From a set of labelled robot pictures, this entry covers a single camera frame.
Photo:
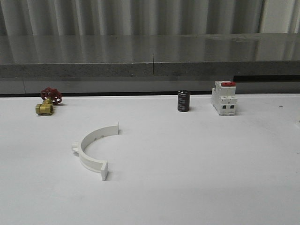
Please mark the grey stone counter ledge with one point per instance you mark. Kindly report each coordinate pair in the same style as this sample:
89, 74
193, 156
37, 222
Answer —
258, 63

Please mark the white circuit breaker red switch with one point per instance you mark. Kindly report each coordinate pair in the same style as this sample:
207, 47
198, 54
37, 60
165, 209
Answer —
223, 98

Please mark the brass valve with red handwheel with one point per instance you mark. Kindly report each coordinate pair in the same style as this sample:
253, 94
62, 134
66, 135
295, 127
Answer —
51, 97

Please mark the white half-ring pipe clamp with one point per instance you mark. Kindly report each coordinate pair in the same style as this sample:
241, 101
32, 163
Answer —
95, 165

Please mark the black cylindrical capacitor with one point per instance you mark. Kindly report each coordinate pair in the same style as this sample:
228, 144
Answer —
183, 100

